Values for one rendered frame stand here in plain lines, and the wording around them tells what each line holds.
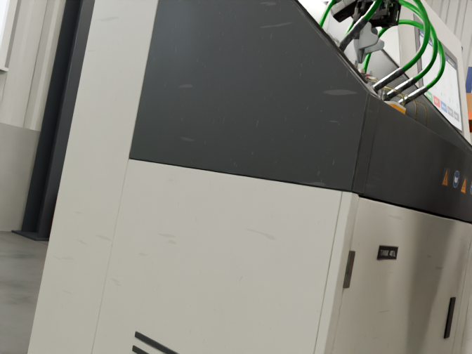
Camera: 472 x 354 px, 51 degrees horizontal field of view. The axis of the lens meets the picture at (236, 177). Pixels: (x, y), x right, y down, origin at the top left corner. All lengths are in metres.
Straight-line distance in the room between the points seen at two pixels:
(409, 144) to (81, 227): 0.80
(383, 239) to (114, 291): 0.60
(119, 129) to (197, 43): 0.30
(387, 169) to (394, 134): 0.06
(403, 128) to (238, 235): 0.35
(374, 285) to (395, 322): 0.14
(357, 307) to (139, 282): 0.47
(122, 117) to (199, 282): 0.47
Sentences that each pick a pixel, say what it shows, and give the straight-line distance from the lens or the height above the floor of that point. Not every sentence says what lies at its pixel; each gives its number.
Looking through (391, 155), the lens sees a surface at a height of 0.87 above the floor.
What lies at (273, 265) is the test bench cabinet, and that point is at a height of 0.65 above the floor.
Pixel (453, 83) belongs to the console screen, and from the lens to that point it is 2.09.
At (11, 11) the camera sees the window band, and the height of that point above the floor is 2.00.
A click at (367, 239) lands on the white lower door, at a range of 0.86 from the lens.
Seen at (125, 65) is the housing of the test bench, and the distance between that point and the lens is 1.26.
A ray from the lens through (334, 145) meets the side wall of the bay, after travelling 0.81.
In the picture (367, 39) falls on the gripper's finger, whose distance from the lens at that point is 1.24.
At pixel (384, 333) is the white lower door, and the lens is 1.00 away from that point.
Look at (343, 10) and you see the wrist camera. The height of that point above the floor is 1.25.
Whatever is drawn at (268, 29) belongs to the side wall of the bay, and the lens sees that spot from 0.96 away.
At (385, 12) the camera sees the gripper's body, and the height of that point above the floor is 1.22.
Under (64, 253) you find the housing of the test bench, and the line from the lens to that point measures 1.35.
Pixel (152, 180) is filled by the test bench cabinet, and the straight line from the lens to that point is 1.09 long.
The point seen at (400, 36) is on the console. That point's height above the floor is 1.32.
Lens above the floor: 0.76
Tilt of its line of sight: 2 degrees up
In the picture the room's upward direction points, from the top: 10 degrees clockwise
